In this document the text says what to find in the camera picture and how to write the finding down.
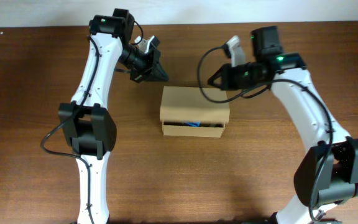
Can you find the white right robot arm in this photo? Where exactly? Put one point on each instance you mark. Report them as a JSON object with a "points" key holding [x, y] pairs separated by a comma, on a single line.
{"points": [[328, 174]]}

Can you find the brown cardboard box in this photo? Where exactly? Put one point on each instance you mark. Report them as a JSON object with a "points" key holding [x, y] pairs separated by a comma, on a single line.
{"points": [[181, 104]]}

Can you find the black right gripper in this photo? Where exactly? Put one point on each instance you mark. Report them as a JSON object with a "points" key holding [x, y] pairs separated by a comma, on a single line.
{"points": [[227, 76]]}

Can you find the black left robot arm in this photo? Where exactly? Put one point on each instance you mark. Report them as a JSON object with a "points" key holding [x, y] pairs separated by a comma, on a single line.
{"points": [[87, 125]]}

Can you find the blue plastic block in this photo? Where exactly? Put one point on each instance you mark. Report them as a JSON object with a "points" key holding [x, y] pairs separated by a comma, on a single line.
{"points": [[193, 124]]}

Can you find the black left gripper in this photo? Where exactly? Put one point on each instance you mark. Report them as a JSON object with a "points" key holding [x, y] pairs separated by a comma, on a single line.
{"points": [[148, 66]]}

